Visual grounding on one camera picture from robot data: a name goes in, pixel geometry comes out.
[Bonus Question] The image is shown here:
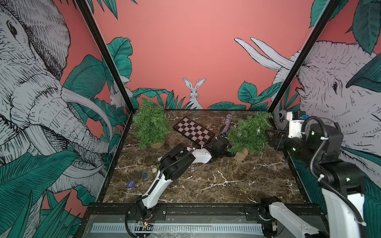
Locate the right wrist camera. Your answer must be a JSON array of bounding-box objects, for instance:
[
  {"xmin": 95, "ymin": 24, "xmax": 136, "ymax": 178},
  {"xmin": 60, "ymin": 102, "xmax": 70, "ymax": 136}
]
[{"xmin": 286, "ymin": 111, "xmax": 308, "ymax": 138}]

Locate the white slotted cable duct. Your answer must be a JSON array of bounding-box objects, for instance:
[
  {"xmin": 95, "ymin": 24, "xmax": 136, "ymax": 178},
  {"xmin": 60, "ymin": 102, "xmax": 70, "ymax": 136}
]
[{"xmin": 90, "ymin": 223, "xmax": 263, "ymax": 235}]

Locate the small christmas tree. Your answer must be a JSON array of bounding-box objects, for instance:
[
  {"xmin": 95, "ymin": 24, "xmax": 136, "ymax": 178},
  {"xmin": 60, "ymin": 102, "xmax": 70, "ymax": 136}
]
[
  {"xmin": 227, "ymin": 112, "xmax": 272, "ymax": 161},
  {"xmin": 133, "ymin": 100, "xmax": 172, "ymax": 149}
]

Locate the dark blue round lid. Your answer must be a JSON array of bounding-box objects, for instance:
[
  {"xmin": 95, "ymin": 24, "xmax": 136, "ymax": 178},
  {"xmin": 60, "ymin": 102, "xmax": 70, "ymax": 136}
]
[{"xmin": 126, "ymin": 180, "xmax": 136, "ymax": 190}]

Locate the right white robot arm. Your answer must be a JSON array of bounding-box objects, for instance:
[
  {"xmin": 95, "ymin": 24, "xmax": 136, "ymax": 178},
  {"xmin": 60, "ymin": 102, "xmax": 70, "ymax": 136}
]
[{"xmin": 258, "ymin": 117, "xmax": 367, "ymax": 238}]

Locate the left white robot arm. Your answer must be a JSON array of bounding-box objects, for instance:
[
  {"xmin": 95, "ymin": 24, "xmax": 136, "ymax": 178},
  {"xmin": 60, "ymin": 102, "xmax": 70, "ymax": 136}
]
[{"xmin": 126, "ymin": 137, "xmax": 229, "ymax": 221}]

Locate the brown checkered chess board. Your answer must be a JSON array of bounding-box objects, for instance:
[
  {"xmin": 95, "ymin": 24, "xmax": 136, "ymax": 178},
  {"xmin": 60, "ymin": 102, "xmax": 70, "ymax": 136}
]
[{"xmin": 173, "ymin": 117, "xmax": 215, "ymax": 146}]

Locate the purple glitter tube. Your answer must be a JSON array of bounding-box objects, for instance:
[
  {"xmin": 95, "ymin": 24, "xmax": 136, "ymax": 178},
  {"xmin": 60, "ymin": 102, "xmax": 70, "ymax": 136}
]
[{"xmin": 222, "ymin": 114, "xmax": 233, "ymax": 136}]

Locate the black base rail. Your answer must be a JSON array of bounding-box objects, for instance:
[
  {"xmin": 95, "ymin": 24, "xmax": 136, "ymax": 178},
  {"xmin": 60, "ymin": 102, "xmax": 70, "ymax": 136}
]
[{"xmin": 84, "ymin": 203, "xmax": 265, "ymax": 222}]

